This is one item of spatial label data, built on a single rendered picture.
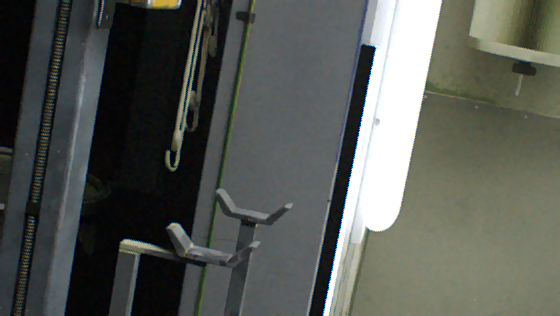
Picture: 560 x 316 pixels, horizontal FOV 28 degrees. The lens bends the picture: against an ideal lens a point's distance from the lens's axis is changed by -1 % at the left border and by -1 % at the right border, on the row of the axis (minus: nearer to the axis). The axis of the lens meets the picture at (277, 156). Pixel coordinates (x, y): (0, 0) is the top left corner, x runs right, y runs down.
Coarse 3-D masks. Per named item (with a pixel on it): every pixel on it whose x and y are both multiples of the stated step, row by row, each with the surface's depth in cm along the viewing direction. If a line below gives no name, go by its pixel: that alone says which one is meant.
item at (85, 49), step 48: (48, 0) 104; (96, 0) 104; (48, 48) 105; (96, 48) 106; (48, 96) 105; (96, 96) 109; (48, 144) 107; (48, 192) 106; (0, 240) 108; (48, 240) 107; (0, 288) 108; (48, 288) 108
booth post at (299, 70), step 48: (240, 0) 152; (288, 0) 151; (336, 0) 150; (240, 48) 153; (288, 48) 152; (336, 48) 151; (240, 96) 153; (288, 96) 152; (336, 96) 151; (240, 144) 154; (288, 144) 153; (336, 144) 152; (240, 192) 155; (288, 192) 154; (192, 240) 157; (288, 240) 155; (192, 288) 158; (288, 288) 156
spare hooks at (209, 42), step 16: (208, 0) 161; (224, 0) 158; (208, 16) 161; (192, 32) 157; (208, 32) 161; (192, 48) 158; (208, 48) 161; (192, 64) 159; (192, 80) 159; (192, 96) 160; (176, 128) 159; (192, 128) 164; (176, 144) 156; (176, 160) 161
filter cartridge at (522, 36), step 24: (480, 0) 305; (504, 0) 296; (528, 0) 294; (552, 0) 293; (480, 24) 303; (504, 24) 297; (528, 24) 295; (552, 24) 293; (480, 48) 302; (504, 48) 296; (528, 48) 295; (552, 48) 294; (528, 72) 308
